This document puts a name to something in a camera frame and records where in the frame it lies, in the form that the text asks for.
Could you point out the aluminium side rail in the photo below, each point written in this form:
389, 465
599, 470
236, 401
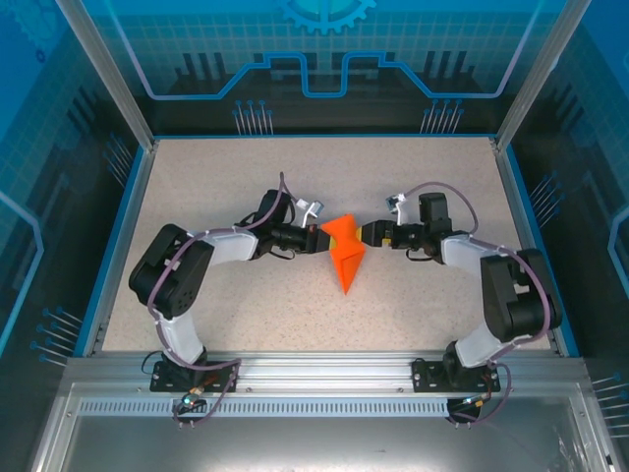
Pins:
125, 246
513, 196

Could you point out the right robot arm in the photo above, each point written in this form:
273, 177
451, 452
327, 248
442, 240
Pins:
511, 305

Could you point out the orange paper sheet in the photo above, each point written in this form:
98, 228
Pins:
349, 265

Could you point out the slotted metal strip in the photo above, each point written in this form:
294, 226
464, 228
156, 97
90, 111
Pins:
295, 407

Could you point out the wide aluminium base rail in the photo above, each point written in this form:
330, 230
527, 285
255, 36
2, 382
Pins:
319, 373

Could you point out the aluminium frame post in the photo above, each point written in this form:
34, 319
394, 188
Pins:
112, 74
531, 74

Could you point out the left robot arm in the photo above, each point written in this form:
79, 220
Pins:
231, 246

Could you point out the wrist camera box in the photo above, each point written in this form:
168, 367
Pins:
395, 201
309, 209

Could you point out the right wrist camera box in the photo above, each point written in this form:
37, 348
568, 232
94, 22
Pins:
395, 201

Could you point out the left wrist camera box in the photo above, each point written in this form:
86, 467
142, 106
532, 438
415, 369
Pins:
309, 209

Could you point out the steel shelf plate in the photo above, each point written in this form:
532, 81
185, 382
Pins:
314, 442

